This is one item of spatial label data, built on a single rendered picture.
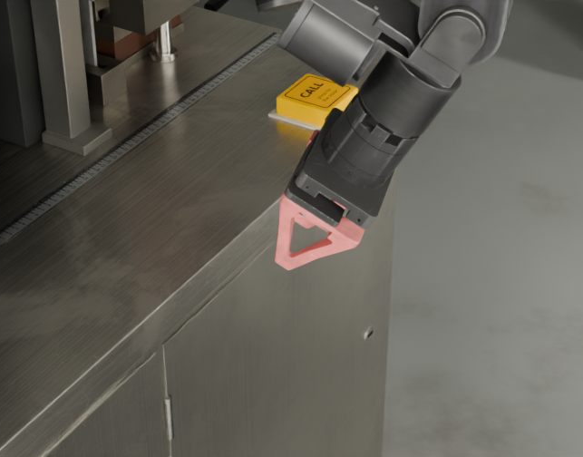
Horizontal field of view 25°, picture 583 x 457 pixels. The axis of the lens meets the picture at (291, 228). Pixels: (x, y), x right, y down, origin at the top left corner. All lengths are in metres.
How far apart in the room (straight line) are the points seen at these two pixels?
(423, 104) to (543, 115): 2.46
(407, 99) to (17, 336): 0.46
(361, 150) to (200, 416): 0.55
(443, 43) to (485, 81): 2.64
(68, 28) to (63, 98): 0.08
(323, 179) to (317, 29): 0.11
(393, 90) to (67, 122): 0.60
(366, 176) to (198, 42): 0.74
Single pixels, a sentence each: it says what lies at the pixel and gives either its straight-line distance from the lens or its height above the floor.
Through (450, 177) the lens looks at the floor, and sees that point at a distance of 3.11.
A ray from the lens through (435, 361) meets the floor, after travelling 2.57.
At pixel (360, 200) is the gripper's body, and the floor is 1.12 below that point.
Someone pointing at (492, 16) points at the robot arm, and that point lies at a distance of 0.89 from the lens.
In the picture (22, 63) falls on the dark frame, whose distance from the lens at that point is 1.44.
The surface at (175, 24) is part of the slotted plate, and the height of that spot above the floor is 0.91.
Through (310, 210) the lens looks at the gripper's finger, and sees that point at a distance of 0.97.
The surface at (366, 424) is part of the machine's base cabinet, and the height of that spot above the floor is 0.35.
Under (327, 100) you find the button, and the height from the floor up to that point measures 0.92.
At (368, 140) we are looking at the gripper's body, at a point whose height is 1.16.
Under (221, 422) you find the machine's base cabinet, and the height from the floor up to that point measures 0.64.
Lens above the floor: 1.65
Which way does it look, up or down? 35 degrees down
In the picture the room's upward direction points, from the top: straight up
